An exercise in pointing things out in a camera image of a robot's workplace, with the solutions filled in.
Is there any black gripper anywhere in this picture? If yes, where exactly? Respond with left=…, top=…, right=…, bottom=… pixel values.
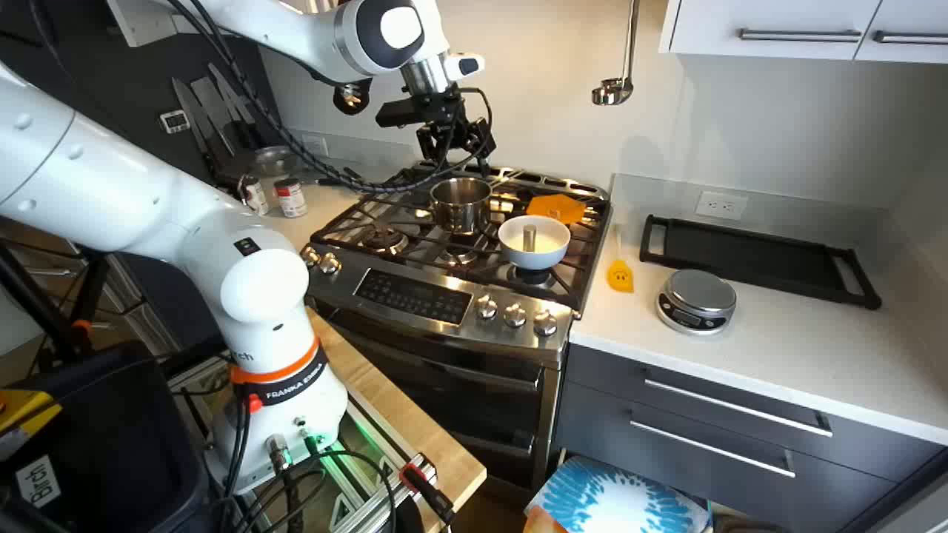
left=416, top=87, right=498, bottom=166

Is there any silver pot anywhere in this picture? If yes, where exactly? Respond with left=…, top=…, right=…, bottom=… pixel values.
left=425, top=175, right=498, bottom=243

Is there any dark oven mitt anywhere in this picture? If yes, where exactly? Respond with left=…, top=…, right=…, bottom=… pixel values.
left=327, top=78, right=375, bottom=118

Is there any orange silicone trivet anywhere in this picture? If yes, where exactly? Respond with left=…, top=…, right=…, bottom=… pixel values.
left=523, top=190, right=588, bottom=229

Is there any white bowl with centre tube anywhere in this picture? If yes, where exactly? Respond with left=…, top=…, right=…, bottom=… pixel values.
left=495, top=214, right=573, bottom=276

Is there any stainless steel gas range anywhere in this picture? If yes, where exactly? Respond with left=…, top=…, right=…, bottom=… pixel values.
left=299, top=161, right=616, bottom=497

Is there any small spice jar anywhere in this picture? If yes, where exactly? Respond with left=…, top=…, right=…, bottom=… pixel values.
left=239, top=175, right=273, bottom=220
left=273, top=178, right=308, bottom=220

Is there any kitchen knife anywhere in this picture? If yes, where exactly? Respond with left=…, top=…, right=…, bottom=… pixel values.
left=207, top=58, right=261, bottom=150
left=167, top=75, right=203, bottom=161
left=185, top=72, right=234, bottom=150

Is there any grey drawer front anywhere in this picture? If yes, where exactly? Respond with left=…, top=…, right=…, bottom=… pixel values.
left=563, top=340, right=942, bottom=486
left=547, top=380, right=890, bottom=533

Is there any wooden table top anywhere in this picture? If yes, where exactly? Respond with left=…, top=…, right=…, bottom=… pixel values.
left=305, top=309, right=490, bottom=506

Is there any black tray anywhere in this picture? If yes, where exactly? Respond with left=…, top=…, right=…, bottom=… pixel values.
left=636, top=214, right=884, bottom=315

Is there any blue white patterned bag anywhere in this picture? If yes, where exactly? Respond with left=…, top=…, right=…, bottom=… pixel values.
left=520, top=454, right=714, bottom=533

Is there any black tripod stand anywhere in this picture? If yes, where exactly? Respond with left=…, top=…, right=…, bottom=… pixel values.
left=0, top=235, right=113, bottom=366

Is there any black bin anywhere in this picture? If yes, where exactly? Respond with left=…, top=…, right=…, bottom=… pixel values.
left=0, top=343, right=215, bottom=533

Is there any yellow black tool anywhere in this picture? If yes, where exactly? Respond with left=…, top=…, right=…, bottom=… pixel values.
left=0, top=386, right=62, bottom=439

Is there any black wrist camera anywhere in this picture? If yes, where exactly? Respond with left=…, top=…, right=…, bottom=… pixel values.
left=372, top=92, right=439, bottom=129

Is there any white wall outlet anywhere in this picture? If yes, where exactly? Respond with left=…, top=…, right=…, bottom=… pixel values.
left=693, top=186, right=750, bottom=223

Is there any white wall switch plate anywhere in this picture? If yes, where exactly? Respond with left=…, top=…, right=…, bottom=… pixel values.
left=157, top=106, right=193, bottom=138

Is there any white wall cabinet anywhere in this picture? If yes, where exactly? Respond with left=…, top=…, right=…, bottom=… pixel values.
left=658, top=0, right=948, bottom=67

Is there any white cabinet with slim handle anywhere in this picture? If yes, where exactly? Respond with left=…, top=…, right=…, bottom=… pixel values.
left=99, top=0, right=202, bottom=50

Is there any red black cable plug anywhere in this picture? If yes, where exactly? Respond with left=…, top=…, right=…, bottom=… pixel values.
left=397, top=458, right=459, bottom=528

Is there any silver cabinet handle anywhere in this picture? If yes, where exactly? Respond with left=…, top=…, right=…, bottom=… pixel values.
left=867, top=27, right=948, bottom=50
left=735, top=27, right=861, bottom=48

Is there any black base cable bundle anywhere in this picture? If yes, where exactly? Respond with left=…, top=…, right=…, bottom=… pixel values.
left=194, top=433, right=403, bottom=533

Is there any silver drawer handle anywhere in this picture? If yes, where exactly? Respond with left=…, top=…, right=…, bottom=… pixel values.
left=640, top=366, right=834, bottom=439
left=628, top=411, right=797, bottom=482

